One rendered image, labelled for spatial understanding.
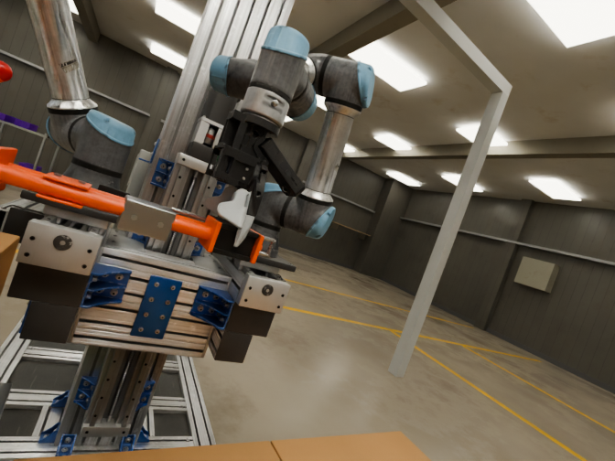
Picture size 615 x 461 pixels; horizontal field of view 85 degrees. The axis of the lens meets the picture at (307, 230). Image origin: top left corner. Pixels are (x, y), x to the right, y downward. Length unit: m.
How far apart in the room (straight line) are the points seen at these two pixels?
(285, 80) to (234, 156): 0.15
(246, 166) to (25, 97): 10.93
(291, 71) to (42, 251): 0.63
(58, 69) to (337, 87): 0.71
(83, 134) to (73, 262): 0.33
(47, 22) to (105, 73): 10.20
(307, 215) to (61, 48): 0.75
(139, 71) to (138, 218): 10.82
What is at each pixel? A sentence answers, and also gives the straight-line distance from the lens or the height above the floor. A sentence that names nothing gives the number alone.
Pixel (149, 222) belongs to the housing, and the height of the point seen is 1.11.
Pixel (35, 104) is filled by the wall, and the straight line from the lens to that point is 11.36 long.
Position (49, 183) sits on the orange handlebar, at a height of 1.12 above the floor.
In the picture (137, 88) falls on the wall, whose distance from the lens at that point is 11.24.
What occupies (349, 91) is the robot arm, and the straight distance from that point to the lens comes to 1.02.
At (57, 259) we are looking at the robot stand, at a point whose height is 0.93.
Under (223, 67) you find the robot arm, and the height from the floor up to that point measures 1.42.
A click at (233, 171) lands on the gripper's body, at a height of 1.22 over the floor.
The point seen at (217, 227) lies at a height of 1.13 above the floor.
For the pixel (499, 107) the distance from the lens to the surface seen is 4.13.
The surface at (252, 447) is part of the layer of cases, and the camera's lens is 1.12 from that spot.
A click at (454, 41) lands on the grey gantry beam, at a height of 3.10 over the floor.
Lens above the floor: 1.18
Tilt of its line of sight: 1 degrees down
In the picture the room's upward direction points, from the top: 20 degrees clockwise
